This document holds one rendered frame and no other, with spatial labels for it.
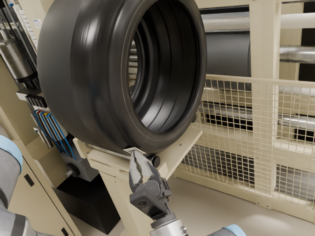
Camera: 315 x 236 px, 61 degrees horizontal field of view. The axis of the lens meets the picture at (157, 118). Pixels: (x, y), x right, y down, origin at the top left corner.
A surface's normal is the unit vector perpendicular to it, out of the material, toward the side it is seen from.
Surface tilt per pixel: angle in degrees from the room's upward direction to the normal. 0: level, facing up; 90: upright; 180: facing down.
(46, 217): 90
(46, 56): 60
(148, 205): 99
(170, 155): 0
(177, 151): 0
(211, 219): 0
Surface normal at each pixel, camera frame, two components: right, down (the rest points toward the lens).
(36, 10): -0.55, 0.56
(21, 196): 0.81, 0.16
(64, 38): -0.56, -0.08
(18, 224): 0.51, -0.85
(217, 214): -0.22, -0.81
